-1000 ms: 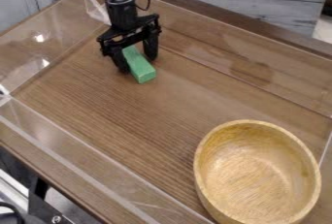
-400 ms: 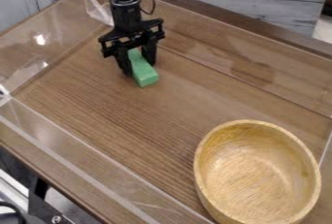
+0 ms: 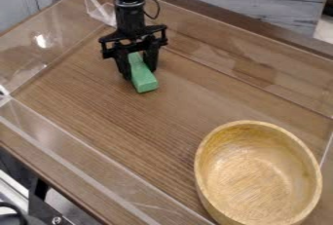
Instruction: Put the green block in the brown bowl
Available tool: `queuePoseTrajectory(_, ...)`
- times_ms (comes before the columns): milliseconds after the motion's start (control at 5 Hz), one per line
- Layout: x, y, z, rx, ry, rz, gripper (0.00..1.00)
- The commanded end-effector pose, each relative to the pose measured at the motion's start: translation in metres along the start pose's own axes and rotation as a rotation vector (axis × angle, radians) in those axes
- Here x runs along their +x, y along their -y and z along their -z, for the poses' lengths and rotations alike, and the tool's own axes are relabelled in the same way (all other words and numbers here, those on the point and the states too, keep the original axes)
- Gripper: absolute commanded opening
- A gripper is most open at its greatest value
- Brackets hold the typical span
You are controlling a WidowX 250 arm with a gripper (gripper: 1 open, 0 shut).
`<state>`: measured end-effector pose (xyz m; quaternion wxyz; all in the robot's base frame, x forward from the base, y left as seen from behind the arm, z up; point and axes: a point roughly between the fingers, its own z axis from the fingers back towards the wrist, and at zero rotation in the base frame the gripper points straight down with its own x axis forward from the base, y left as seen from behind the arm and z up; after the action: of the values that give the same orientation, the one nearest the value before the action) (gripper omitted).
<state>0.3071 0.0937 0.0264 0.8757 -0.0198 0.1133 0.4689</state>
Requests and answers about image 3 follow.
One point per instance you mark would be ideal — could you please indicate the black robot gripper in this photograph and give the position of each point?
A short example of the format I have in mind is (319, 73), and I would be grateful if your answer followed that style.
(132, 37)

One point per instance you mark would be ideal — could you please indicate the black table leg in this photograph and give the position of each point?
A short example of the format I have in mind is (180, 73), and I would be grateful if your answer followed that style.
(38, 189)

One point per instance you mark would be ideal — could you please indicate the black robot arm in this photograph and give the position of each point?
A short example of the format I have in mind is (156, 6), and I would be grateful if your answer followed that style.
(133, 37)

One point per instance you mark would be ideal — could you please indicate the green rectangular block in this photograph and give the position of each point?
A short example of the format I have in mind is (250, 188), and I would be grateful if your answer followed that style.
(141, 77)

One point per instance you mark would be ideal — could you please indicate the black metal base with screw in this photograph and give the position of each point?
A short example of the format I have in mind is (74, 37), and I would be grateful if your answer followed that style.
(40, 210)

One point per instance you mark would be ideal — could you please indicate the brown wooden bowl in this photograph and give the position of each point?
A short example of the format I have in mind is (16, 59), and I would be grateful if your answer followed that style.
(256, 175)

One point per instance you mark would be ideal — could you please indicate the clear acrylic corner bracket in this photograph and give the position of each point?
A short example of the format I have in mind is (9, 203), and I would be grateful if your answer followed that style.
(101, 12)

